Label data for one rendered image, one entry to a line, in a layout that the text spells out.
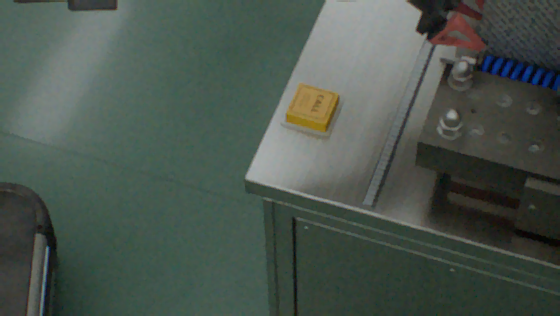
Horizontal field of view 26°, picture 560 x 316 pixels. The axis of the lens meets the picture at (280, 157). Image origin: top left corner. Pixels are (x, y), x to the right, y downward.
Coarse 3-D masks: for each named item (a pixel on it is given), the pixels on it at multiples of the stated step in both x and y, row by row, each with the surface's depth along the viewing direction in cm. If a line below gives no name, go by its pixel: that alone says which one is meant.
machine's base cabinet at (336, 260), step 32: (288, 224) 194; (320, 224) 191; (352, 224) 188; (288, 256) 202; (320, 256) 199; (352, 256) 195; (384, 256) 192; (416, 256) 189; (448, 256) 185; (288, 288) 211; (320, 288) 207; (352, 288) 203; (384, 288) 200; (416, 288) 196; (448, 288) 193; (480, 288) 190; (512, 288) 186; (544, 288) 183
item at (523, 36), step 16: (496, 0) 176; (512, 0) 174; (528, 0) 173; (544, 0) 172; (496, 16) 178; (512, 16) 177; (528, 16) 176; (544, 16) 175; (480, 32) 182; (496, 32) 181; (512, 32) 179; (528, 32) 178; (544, 32) 177; (496, 48) 183; (512, 48) 182; (528, 48) 181; (544, 48) 180; (528, 64) 184; (544, 64) 182
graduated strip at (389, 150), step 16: (432, 48) 203; (416, 64) 201; (416, 80) 199; (416, 96) 197; (400, 112) 195; (400, 128) 193; (384, 144) 191; (384, 160) 189; (384, 176) 187; (368, 192) 186
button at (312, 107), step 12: (300, 84) 196; (300, 96) 194; (312, 96) 194; (324, 96) 194; (336, 96) 194; (288, 108) 193; (300, 108) 193; (312, 108) 193; (324, 108) 193; (288, 120) 193; (300, 120) 192; (312, 120) 191; (324, 120) 191
